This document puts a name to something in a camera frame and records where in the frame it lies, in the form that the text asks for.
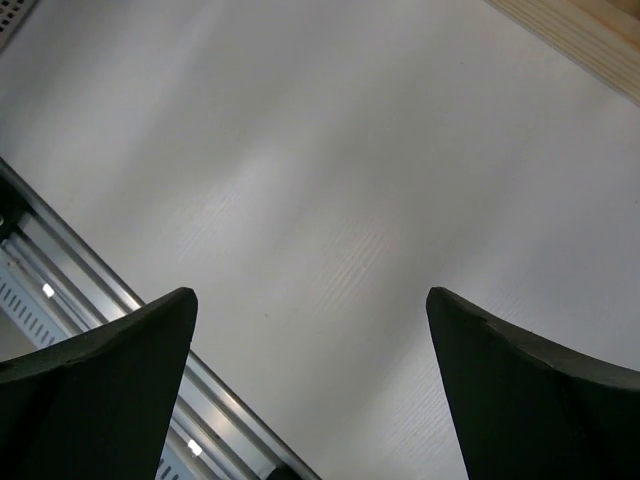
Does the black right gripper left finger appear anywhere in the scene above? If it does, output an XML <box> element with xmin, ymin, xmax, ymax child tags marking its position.
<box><xmin>1</xmin><ymin>287</ymin><xmax>198</xmax><ymax>479</ymax></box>

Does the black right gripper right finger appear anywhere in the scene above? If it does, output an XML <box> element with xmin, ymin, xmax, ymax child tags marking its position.
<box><xmin>426</xmin><ymin>287</ymin><xmax>639</xmax><ymax>479</ymax></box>

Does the white slotted cable duct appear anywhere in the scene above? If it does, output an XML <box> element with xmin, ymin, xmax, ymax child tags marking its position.
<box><xmin>1</xmin><ymin>266</ymin><xmax>67</xmax><ymax>349</ymax></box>

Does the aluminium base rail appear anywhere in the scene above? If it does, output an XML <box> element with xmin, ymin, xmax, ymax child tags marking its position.
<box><xmin>1</xmin><ymin>163</ymin><xmax>318</xmax><ymax>479</ymax></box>

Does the wooden rack frame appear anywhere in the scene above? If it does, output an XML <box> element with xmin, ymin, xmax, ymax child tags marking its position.
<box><xmin>490</xmin><ymin>0</ymin><xmax>639</xmax><ymax>103</ymax></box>

